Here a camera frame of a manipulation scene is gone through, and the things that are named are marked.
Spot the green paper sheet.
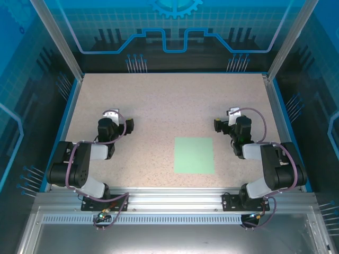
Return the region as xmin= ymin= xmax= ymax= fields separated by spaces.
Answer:
xmin=174 ymin=137 xmax=215 ymax=175

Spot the blue table side strip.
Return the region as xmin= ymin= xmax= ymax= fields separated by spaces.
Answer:
xmin=272 ymin=78 xmax=314 ymax=193
xmin=39 ymin=76 xmax=82 ymax=193

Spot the blue circuit print side panel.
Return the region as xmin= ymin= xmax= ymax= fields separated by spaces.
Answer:
xmin=274 ymin=0 xmax=339 ymax=254
xmin=0 ymin=0 xmax=79 ymax=254

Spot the blue gear print panel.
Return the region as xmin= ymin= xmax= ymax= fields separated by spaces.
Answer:
xmin=44 ymin=0 xmax=300 ymax=74

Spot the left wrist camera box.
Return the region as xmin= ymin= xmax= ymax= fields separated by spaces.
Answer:
xmin=102 ymin=107 xmax=120 ymax=124

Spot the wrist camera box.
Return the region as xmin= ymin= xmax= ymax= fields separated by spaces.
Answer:
xmin=102 ymin=107 xmax=120 ymax=124
xmin=227 ymin=106 xmax=242 ymax=126

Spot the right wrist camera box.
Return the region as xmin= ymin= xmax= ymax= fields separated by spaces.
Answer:
xmin=227 ymin=106 xmax=242 ymax=126

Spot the aluminium table side rail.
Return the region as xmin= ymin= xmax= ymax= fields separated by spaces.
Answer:
xmin=262 ymin=74 xmax=305 ymax=193

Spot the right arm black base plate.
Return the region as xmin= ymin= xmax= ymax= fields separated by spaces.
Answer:
xmin=221 ymin=193 xmax=271 ymax=212

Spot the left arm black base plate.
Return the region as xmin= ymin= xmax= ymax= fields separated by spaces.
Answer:
xmin=81 ymin=194 xmax=130 ymax=212

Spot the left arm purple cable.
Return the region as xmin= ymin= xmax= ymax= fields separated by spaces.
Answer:
xmin=64 ymin=109 xmax=130 ymax=231

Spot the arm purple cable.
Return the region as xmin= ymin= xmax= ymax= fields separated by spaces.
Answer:
xmin=229 ymin=107 xmax=297 ymax=229
xmin=64 ymin=109 xmax=130 ymax=231

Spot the aluminium mounting rail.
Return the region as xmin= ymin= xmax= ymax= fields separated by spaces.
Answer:
xmin=34 ymin=186 xmax=318 ymax=212

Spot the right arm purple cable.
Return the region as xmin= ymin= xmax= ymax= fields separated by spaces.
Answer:
xmin=229 ymin=107 xmax=297 ymax=229

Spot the left cable connector green light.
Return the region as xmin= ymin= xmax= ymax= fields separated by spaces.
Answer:
xmin=95 ymin=208 xmax=111 ymax=222

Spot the slotted metal cable duct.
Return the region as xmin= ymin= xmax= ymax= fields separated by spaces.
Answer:
xmin=41 ymin=214 xmax=312 ymax=226

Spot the aluminium frame post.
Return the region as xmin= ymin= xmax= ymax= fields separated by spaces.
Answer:
xmin=266 ymin=0 xmax=320 ymax=82
xmin=28 ymin=0 xmax=85 ymax=83

